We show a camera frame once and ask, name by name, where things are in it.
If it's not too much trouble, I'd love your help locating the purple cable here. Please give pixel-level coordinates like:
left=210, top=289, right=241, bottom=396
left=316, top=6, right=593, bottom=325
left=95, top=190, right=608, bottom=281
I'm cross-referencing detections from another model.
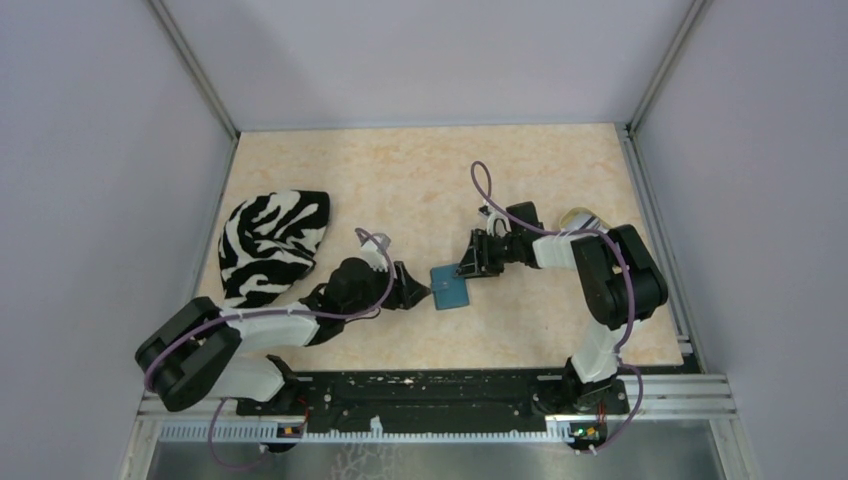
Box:
left=144, top=227, right=397, bottom=472
left=470, top=160, right=645, bottom=457

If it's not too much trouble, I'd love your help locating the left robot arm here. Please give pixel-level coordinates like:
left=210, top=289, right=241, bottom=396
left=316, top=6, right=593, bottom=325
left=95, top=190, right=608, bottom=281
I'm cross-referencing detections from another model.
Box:
left=134, top=258, right=431, bottom=414

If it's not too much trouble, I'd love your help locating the cream oval card tray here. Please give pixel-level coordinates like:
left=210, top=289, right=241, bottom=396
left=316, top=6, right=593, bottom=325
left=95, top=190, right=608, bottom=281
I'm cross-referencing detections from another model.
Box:
left=559, top=207, right=610, bottom=233

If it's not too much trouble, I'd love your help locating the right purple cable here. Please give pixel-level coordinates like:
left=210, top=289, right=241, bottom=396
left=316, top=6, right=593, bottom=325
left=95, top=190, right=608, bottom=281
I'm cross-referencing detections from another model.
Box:
left=470, top=160, right=645, bottom=457

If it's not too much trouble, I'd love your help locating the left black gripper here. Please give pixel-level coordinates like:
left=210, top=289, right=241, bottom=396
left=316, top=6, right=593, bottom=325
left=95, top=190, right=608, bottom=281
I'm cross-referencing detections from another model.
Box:
left=344, top=258, right=431, bottom=319

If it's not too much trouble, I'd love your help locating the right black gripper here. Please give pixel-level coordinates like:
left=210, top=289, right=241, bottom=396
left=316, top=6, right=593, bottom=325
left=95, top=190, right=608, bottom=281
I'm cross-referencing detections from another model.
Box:
left=453, top=229, right=521, bottom=280

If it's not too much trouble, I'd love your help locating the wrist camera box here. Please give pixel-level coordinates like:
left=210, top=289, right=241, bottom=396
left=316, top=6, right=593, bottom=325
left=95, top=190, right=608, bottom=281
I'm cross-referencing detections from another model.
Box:
left=478, top=205, right=510, bottom=236
left=357, top=232, right=391, bottom=272

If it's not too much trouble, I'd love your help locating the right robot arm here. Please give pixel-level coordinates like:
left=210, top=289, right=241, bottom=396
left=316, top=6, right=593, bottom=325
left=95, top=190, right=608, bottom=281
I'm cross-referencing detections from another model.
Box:
left=454, top=201, right=669, bottom=413

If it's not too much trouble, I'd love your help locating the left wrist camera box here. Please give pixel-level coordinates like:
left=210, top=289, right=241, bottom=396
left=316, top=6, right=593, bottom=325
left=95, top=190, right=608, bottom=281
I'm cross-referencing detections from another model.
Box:
left=357, top=232, right=391, bottom=272

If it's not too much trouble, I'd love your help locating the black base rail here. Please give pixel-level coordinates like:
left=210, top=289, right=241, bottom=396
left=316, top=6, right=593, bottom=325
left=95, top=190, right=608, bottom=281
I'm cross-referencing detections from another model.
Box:
left=236, top=368, right=632, bottom=448

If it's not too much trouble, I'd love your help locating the zebra striped cloth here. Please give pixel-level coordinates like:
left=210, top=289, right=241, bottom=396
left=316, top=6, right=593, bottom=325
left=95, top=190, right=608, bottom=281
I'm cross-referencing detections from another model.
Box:
left=218, top=190, right=331, bottom=308

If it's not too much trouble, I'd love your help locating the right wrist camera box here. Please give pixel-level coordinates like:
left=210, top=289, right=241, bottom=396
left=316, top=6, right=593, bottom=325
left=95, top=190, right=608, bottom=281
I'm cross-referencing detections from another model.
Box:
left=478, top=205, right=510, bottom=236

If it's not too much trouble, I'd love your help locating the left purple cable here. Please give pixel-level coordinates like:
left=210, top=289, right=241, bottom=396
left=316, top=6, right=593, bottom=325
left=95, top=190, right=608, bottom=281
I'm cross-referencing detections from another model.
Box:
left=144, top=227, right=397, bottom=472

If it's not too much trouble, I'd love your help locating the blue card holder wallet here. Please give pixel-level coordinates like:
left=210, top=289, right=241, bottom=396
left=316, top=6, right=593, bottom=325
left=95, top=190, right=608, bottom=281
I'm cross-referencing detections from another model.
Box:
left=430, top=264, right=470, bottom=311

